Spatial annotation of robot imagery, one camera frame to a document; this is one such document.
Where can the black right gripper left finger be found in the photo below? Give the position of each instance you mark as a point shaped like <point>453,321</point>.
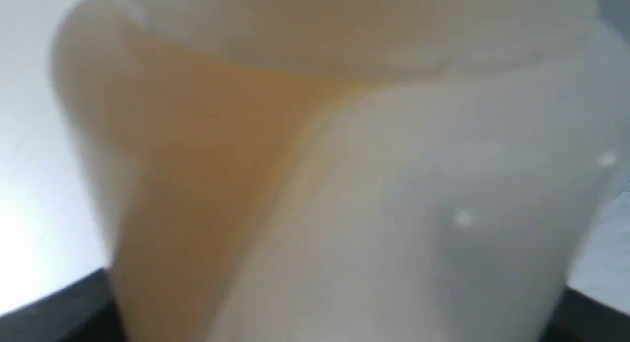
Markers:
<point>85,311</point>

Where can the white plastic squeeze bottle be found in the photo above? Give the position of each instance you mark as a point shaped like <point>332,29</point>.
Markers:
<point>342,170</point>

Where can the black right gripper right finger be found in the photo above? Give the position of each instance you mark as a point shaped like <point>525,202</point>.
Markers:
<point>579,318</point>

